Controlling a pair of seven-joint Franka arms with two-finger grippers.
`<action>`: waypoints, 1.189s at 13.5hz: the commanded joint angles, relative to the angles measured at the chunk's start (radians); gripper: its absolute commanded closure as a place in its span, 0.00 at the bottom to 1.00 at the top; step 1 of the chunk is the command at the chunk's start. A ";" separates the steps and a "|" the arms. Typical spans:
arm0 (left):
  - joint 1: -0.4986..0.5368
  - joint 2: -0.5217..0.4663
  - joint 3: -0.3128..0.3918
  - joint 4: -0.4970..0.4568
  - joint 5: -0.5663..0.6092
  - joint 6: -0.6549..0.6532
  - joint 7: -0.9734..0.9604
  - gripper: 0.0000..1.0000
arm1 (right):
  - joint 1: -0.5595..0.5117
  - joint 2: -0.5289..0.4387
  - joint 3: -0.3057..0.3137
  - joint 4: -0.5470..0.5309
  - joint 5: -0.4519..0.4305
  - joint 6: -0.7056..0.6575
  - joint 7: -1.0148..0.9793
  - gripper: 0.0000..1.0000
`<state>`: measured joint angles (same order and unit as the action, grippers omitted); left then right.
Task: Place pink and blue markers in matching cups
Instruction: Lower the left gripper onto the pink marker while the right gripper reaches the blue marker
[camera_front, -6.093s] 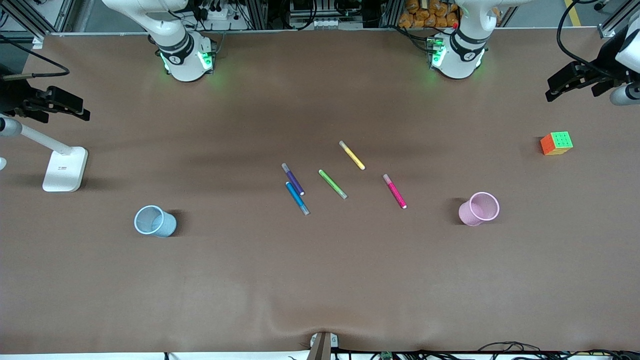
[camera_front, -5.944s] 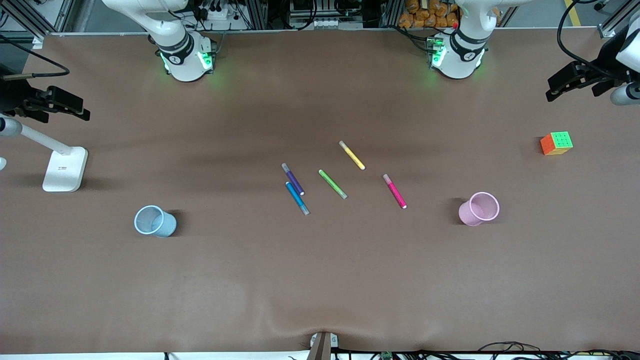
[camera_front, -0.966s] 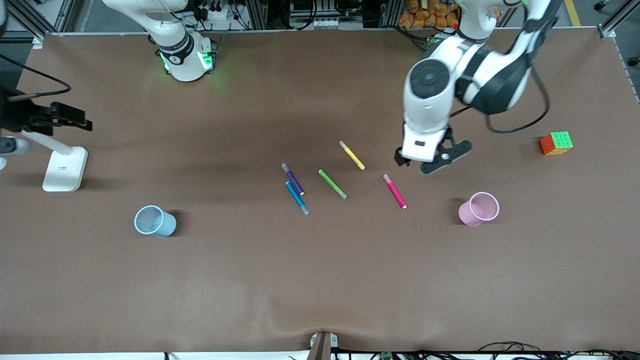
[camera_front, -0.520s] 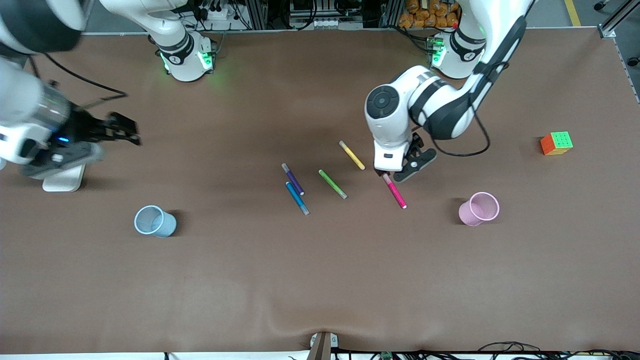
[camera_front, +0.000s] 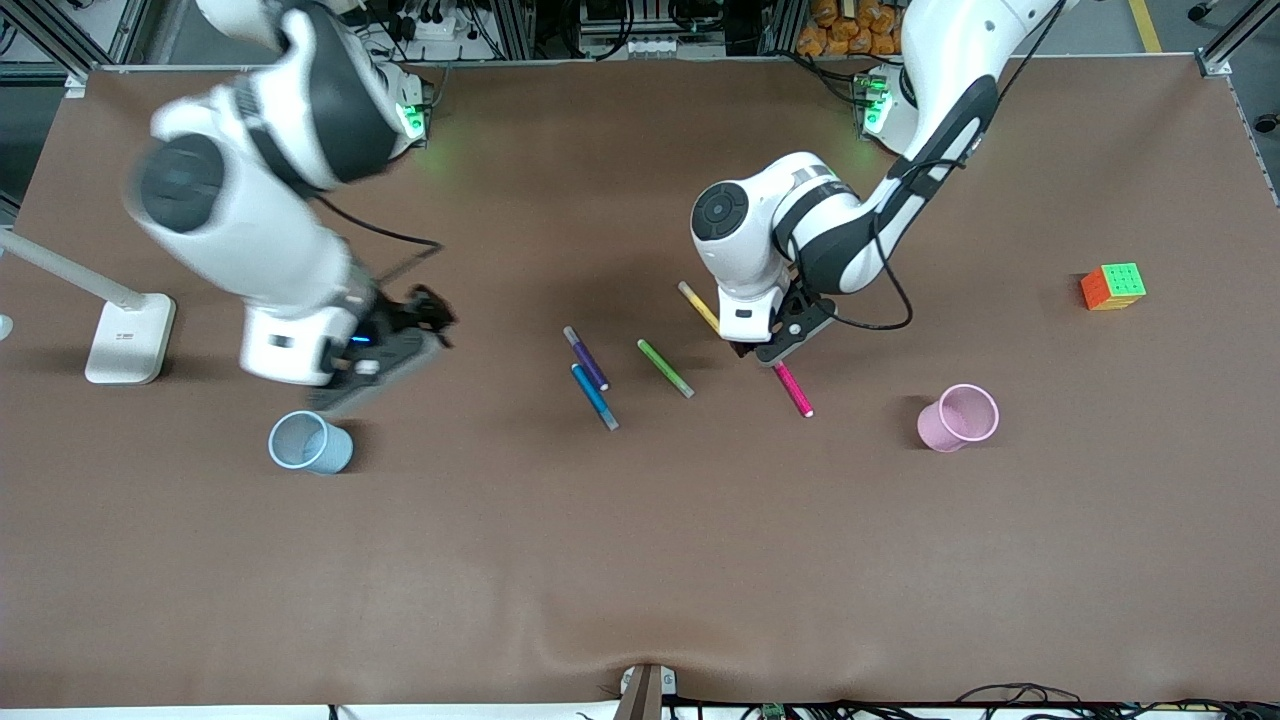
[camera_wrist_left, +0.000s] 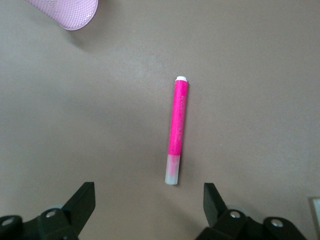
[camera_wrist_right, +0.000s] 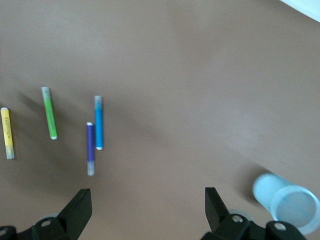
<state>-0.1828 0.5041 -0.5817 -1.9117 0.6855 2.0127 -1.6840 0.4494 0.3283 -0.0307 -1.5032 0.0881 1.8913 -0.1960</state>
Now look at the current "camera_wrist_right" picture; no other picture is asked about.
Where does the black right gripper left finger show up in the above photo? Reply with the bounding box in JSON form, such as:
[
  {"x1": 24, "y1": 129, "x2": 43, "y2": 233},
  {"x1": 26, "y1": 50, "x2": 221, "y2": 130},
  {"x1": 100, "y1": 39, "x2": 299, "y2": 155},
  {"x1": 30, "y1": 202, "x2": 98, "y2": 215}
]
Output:
[{"x1": 0, "y1": 188, "x2": 93, "y2": 240}]

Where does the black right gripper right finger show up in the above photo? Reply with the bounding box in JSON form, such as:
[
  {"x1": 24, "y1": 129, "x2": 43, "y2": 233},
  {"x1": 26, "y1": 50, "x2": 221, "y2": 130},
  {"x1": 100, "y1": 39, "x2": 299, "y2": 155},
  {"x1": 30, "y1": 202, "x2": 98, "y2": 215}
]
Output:
[{"x1": 199, "y1": 186, "x2": 309, "y2": 240}]

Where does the blue marker pen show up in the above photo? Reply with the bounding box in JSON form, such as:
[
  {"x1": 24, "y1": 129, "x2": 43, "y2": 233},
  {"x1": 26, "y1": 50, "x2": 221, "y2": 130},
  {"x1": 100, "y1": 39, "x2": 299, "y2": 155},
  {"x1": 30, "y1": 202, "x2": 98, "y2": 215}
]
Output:
[{"x1": 93, "y1": 95, "x2": 104, "y2": 151}]

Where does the light blue plastic cup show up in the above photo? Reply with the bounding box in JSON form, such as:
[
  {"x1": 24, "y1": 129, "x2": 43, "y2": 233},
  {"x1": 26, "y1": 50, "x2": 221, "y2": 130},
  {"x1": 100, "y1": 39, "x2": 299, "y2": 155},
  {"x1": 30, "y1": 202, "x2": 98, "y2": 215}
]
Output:
[{"x1": 251, "y1": 172, "x2": 320, "y2": 235}]

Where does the purple marker pen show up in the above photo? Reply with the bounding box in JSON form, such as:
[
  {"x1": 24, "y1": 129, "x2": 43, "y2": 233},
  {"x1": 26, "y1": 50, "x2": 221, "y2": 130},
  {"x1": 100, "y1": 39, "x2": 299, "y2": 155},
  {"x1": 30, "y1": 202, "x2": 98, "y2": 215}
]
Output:
[{"x1": 86, "y1": 121, "x2": 96, "y2": 177}]

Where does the green marker pen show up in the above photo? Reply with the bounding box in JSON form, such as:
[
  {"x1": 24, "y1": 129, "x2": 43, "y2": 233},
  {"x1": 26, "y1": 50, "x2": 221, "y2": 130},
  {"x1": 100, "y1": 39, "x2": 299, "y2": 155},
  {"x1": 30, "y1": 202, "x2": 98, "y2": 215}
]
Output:
[{"x1": 41, "y1": 86, "x2": 59, "y2": 140}]

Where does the yellow marker pen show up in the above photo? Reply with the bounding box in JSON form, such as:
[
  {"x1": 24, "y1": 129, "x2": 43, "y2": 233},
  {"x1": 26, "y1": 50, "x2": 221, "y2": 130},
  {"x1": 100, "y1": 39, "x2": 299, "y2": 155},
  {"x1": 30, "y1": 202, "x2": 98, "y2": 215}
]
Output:
[{"x1": 0, "y1": 107, "x2": 15, "y2": 160}]

